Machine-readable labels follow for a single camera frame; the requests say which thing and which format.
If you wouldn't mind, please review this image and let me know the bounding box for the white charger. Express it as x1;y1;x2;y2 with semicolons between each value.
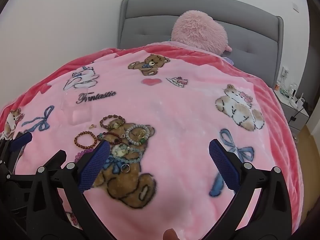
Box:
295;92;305;108

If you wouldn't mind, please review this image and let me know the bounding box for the pale aqua bead bracelet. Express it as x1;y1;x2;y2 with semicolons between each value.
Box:
111;144;144;164

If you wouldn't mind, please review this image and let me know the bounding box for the black cable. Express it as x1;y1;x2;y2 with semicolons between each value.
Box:
289;106;309;124

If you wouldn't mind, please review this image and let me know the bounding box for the pale grey bead bracelet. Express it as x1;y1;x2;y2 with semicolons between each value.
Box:
126;124;150;145

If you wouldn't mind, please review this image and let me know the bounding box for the pink printed blanket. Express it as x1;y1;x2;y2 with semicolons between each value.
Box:
0;40;304;240

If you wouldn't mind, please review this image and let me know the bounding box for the dark red bead bracelet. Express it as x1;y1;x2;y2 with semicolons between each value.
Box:
97;131;120;145

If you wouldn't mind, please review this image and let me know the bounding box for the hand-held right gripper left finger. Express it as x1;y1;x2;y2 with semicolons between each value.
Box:
26;140;110;240

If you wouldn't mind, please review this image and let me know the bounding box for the grey upholstered headboard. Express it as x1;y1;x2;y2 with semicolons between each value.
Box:
117;0;284;90

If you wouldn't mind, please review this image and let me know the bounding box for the reddish wooden bead bracelet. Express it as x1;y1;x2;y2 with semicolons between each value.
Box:
74;131;98;150

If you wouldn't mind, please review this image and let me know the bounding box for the pink plush pillow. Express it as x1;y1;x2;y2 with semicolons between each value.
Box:
171;10;233;55

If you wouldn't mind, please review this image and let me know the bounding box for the dark brown bead bracelet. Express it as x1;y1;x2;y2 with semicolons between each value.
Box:
99;115;125;130

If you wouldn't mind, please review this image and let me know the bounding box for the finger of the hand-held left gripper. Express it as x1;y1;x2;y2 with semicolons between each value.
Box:
0;132;33;180

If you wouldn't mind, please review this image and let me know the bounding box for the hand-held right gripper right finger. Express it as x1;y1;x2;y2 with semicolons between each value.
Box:
209;139;293;240

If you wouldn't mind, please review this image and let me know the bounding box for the clear bag of jewellery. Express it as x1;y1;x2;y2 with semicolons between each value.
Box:
61;86;93;126

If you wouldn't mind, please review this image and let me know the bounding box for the purple bead bracelet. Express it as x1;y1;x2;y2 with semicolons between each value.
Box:
74;148;94;163

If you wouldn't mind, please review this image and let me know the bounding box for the person's right hand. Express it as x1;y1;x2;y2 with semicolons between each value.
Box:
163;228;179;240

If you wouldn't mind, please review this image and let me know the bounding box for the gold ring with green stone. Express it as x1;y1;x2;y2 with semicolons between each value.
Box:
136;129;147;143

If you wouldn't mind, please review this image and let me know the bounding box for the grey nightstand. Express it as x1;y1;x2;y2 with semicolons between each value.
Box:
272;90;310;133

